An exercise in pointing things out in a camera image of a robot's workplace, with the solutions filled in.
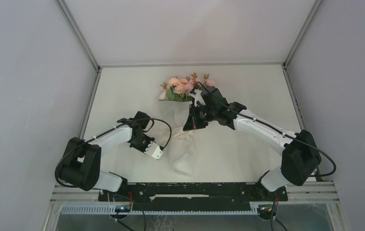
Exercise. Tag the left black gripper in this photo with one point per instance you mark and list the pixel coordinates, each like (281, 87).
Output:
(143, 149)

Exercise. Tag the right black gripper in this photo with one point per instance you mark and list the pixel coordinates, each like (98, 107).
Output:
(193, 121)

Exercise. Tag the translucent white wrapping paper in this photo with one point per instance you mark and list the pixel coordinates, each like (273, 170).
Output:
(181, 150)

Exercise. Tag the pink fake flower stem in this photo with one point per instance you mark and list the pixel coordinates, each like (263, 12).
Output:
(193, 83)
(176, 89)
(207, 81)

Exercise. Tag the cream printed ribbon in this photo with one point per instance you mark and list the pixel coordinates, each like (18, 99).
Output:
(180, 134)

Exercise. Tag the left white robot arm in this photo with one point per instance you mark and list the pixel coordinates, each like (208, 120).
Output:
(80, 166)

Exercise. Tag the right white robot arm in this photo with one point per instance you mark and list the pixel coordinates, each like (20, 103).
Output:
(298, 151)

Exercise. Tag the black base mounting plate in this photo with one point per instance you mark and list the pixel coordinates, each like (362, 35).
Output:
(193, 197)

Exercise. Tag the left controller board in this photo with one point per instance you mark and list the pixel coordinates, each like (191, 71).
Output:
(122, 209)

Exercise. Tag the controller board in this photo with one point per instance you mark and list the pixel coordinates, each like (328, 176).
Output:
(122, 209)
(265, 210)

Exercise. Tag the right controller board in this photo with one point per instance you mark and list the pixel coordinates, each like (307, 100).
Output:
(265, 210)

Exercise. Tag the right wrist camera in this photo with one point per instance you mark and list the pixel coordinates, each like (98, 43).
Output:
(197, 98)

